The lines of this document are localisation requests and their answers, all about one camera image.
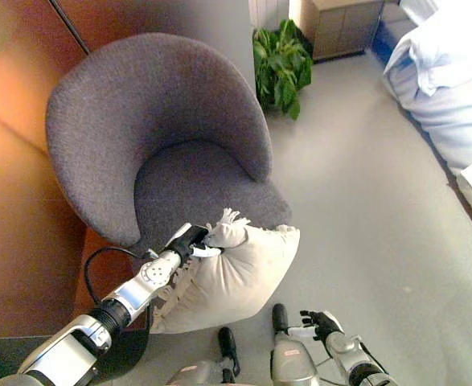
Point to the beige fringed pillow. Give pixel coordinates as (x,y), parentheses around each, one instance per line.
(235,273)

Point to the silver right robot leg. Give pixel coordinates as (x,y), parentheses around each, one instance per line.
(290,350)

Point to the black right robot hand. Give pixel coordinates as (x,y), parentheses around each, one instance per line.
(320,321)

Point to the grey fabric tub armchair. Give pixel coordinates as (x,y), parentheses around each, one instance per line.
(159,136)

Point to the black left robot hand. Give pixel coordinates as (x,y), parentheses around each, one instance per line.
(189,241)

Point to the green potted plant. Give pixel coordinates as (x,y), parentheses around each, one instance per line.
(281,70)

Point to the bed with white duvet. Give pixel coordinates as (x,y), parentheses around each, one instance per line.
(444,88)

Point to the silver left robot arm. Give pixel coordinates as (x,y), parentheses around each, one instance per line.
(95,325)

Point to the beige nightstand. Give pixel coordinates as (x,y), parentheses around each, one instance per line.
(342,28)

